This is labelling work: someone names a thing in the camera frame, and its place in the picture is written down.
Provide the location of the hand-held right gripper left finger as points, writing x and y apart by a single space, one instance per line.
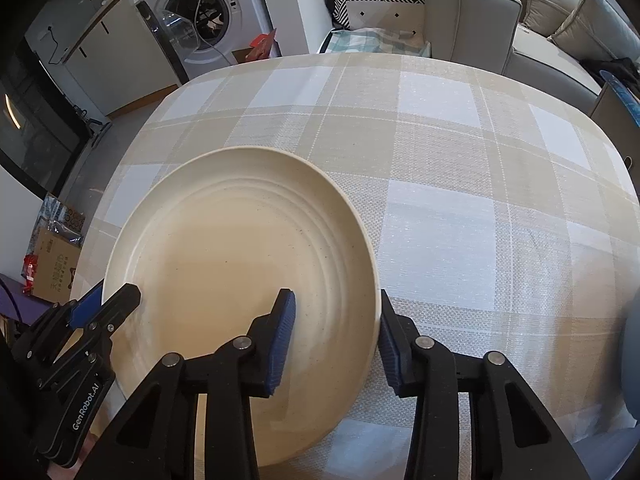
282 340

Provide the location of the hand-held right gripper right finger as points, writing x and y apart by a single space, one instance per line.
390 345

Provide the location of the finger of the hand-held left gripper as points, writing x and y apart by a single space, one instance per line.
87 305
122 300

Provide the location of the cream ridged plate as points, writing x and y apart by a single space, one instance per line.
225 260

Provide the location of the large cardboard box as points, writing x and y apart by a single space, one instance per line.
52 260

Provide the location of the purple mat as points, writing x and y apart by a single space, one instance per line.
22 305

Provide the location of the red packet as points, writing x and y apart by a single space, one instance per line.
31 272

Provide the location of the patterned bag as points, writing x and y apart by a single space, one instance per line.
62 215

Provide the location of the beige checked tablecloth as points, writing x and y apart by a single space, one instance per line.
450 185

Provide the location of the floor mop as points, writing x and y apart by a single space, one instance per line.
100 127

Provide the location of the dark glass door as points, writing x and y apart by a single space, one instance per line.
35 125

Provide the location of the white kitchen cabinet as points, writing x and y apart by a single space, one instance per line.
125 60

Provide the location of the small cardboard box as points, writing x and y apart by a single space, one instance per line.
242 56

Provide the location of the red paper box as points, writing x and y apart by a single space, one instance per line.
263 45

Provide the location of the green checked blanket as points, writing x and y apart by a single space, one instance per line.
370 40

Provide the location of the white washing machine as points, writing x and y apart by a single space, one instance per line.
235 5

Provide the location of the beige side cabinet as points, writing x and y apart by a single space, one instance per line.
607 107

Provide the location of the white diamond print cushion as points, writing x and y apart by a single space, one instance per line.
385 16

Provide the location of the beige sofa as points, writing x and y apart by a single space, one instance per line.
475 15

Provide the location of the black jacket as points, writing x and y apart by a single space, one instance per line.
615 67

